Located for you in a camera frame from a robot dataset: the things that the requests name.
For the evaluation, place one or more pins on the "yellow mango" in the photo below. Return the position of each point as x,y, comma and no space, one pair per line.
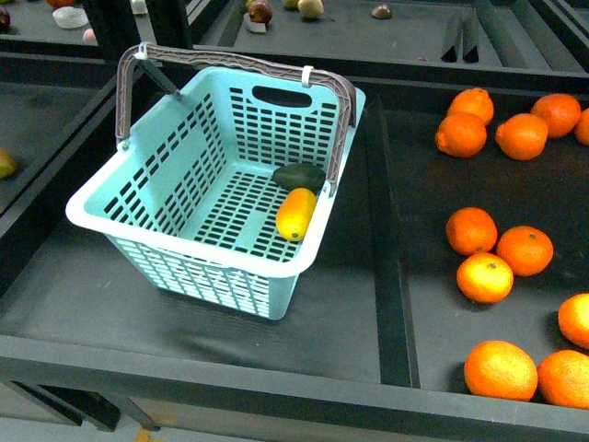
294,215

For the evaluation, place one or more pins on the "dark green avocado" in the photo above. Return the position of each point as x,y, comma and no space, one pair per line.
302,175

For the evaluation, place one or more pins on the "light blue plastic basket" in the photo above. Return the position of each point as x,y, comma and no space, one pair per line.
189,199

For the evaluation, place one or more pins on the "brown basket handle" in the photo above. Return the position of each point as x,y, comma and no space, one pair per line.
342,88

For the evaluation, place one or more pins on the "white zip tie right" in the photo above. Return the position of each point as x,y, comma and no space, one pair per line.
305,76

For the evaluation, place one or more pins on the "white zip tie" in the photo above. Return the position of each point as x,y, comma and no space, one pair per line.
141,51
305,76

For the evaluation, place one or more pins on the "orange middle left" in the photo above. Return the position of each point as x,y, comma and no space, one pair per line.
471,230

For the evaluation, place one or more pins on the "orange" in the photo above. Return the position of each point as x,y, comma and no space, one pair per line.
461,135
471,230
560,112
563,379
522,137
500,370
527,250
476,101
485,278

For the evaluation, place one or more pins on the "orange middle front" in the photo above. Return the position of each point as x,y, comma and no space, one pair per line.
485,278

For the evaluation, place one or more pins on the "red apple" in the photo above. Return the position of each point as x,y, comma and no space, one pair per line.
259,11

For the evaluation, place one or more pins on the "orange top left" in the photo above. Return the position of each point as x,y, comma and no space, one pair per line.
476,101

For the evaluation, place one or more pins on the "white zip tie left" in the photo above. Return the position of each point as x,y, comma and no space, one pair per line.
141,51

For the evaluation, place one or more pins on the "orange middle right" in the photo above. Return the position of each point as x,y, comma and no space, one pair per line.
527,250

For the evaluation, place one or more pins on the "orange top middle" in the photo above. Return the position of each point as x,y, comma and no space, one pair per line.
522,137

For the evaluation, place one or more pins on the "orange bottom left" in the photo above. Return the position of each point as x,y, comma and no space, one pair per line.
500,370

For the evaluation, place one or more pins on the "orange top right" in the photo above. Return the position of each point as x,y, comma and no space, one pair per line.
560,112

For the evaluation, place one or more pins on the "orange right edge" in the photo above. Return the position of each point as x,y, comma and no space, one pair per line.
573,319

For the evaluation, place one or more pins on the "orange bottom right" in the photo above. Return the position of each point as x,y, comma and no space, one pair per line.
563,379

